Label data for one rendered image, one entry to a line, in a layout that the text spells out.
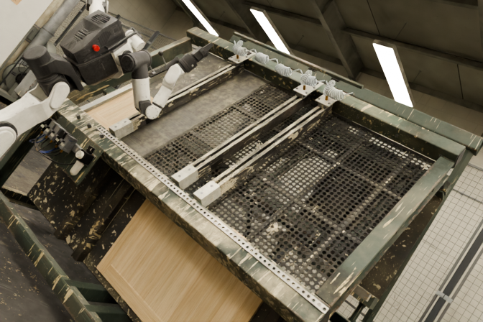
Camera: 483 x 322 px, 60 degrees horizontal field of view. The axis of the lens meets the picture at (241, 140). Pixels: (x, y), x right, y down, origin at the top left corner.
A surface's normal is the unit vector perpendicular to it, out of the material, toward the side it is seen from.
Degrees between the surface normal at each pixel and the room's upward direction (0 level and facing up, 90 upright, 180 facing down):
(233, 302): 90
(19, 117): 90
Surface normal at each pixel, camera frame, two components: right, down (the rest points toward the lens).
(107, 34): 0.71, 0.44
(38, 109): 0.35, 0.61
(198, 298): -0.40, -0.39
